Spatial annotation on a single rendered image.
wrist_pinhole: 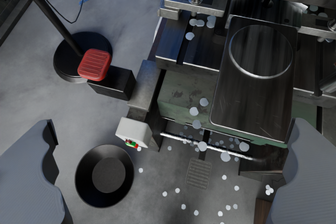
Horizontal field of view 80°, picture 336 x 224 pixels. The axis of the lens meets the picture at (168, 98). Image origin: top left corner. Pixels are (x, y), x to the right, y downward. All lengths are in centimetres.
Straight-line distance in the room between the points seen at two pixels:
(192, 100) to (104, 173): 79
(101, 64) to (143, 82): 14
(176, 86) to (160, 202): 74
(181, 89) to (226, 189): 75
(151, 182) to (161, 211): 14
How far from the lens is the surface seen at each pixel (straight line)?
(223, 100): 39
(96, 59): 47
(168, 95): 52
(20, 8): 190
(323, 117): 63
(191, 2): 54
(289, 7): 55
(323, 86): 56
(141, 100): 53
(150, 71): 56
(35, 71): 157
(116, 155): 116
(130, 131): 53
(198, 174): 98
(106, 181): 119
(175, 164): 114
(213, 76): 53
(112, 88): 49
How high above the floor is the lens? 113
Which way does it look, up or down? 70 degrees down
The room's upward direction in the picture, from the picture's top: 5 degrees counter-clockwise
